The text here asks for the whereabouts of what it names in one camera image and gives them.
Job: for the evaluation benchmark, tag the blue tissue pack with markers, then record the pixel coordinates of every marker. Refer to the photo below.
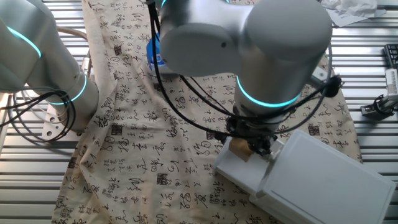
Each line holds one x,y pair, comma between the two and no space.
154,56

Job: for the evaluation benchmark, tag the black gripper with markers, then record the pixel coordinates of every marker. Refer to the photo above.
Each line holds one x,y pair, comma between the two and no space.
252,130

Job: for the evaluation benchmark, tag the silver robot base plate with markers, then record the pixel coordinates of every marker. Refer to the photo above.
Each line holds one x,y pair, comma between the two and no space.
54,127

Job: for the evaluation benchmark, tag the beige calligraphy print cloth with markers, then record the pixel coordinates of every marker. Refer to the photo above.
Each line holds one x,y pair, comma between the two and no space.
140,140

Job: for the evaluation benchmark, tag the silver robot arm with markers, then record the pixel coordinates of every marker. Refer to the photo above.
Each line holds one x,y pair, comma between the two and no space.
280,37

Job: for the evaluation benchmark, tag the black keyboard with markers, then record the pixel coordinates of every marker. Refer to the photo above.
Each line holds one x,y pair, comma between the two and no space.
392,56

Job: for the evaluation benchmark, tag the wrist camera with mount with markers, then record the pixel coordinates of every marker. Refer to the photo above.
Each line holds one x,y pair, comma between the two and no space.
332,86

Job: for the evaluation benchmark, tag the crumpled white paper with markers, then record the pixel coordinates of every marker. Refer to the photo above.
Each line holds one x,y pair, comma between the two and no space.
357,7

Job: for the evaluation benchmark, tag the white ribbed device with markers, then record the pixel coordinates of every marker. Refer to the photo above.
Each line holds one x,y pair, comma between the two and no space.
392,81

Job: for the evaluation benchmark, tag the white plastic drawer cabinet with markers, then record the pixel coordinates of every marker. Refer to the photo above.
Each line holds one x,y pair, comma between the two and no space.
323,183

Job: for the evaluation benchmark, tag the light wooden cube block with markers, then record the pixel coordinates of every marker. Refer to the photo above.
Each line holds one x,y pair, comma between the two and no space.
239,151

